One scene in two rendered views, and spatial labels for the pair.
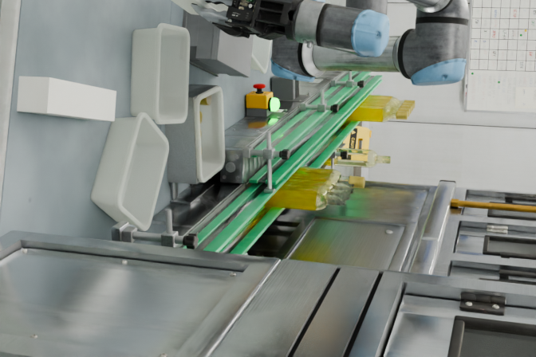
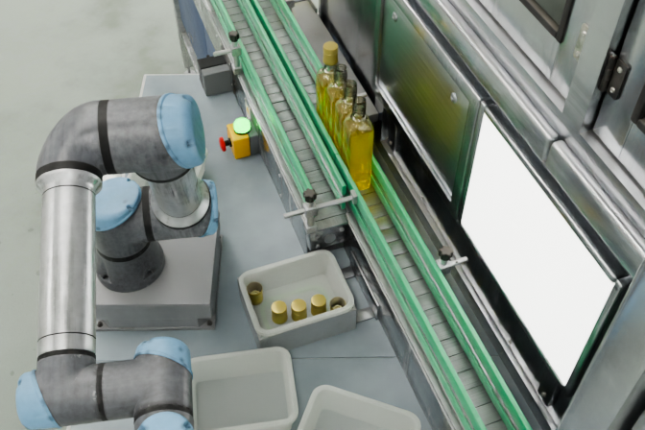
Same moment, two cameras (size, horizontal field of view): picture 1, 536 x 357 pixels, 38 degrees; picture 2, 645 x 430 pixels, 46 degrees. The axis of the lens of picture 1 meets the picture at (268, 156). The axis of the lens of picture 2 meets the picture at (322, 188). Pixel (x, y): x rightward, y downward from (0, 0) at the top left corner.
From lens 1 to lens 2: 1.13 m
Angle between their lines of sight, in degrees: 31
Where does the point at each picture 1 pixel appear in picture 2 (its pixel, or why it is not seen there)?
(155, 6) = not seen: hidden behind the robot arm
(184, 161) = (331, 324)
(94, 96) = not seen: outside the picture
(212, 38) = (185, 308)
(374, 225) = (386, 25)
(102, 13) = not seen: outside the picture
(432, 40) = (139, 165)
